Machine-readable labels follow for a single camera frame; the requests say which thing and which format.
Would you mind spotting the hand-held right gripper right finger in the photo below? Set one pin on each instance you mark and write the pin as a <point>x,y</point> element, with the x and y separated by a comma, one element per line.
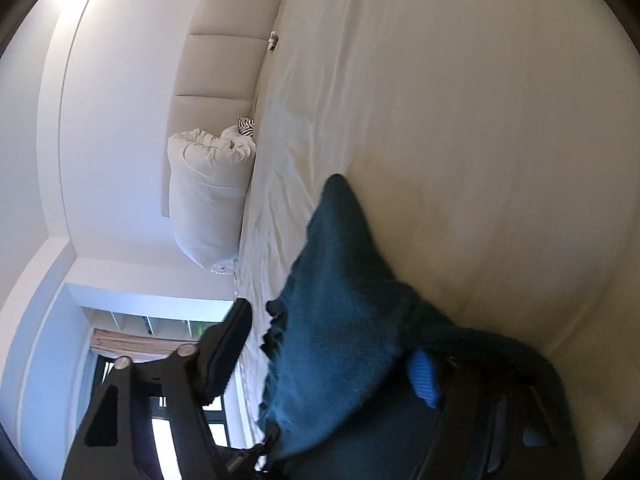
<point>425,377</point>

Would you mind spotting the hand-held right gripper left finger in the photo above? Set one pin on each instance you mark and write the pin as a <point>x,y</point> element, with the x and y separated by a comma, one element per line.
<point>226,355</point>

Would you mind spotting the teal knit garment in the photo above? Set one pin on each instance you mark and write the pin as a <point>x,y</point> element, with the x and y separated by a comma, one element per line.
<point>340,310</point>

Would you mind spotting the beige roller blind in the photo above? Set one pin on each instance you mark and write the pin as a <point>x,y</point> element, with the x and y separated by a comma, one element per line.
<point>135,346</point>

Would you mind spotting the white pillow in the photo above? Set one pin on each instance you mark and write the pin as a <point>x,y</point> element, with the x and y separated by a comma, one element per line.
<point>210,195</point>

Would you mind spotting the zebra striped cushion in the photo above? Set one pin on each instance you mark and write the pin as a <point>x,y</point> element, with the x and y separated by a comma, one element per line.
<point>246,126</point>

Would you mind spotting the bed with white sheet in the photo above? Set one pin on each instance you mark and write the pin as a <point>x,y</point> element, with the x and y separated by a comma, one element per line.
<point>450,110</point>

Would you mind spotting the cream padded headboard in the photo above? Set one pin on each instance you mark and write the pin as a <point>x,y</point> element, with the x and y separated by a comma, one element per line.
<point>215,70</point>

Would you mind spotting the white open wall shelf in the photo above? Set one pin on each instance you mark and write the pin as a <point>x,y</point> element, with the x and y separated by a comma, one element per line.
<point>130,322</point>

